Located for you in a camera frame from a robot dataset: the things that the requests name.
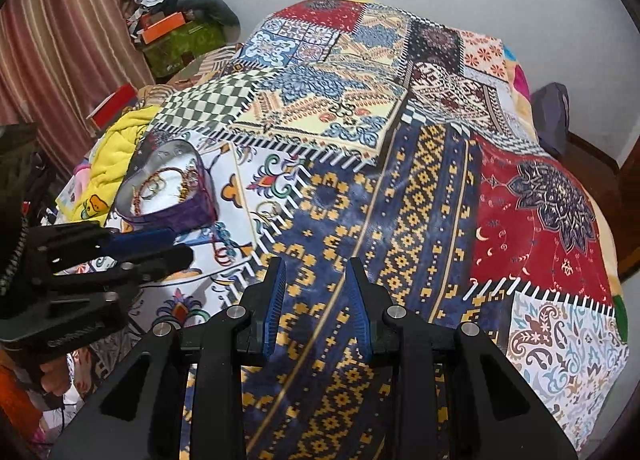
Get person's left hand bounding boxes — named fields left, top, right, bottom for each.
left=39, top=357, right=75, bottom=397

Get grey bag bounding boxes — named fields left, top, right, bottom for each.
left=529, top=83, right=572, bottom=157

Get green patterned cloth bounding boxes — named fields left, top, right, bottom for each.
left=142, top=23, right=227, bottom=80

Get yellow towel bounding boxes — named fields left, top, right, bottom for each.
left=70, top=105, right=167, bottom=227

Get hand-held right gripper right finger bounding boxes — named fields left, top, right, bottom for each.
left=346, top=256, right=578, bottom=460

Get striped brown curtain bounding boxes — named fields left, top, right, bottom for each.
left=0, top=0, right=156, bottom=176

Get striped quilt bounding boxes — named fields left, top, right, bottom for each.
left=167, top=44, right=247, bottom=87

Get green and gold bangles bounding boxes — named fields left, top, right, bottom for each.
left=140, top=179, right=173, bottom=201

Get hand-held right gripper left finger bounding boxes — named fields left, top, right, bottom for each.
left=50, top=256, right=287, bottom=460

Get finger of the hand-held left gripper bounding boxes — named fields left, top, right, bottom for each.
left=117, top=245, right=194, bottom=286
left=97, top=227, right=175, bottom=259

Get patchwork printed blanket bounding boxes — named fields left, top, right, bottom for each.
left=55, top=0, right=631, bottom=460

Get gold chain jewelry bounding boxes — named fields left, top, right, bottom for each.
left=175, top=167, right=203, bottom=202

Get red box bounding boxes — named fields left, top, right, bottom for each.
left=86, top=84, right=137, bottom=135

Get heart-shaped purple tin box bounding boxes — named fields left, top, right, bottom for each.
left=114, top=139, right=219, bottom=232

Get brown beaded bracelet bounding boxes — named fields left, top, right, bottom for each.
left=131, top=166, right=183, bottom=201

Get orange box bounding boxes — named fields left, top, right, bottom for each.
left=140, top=12, right=187, bottom=44

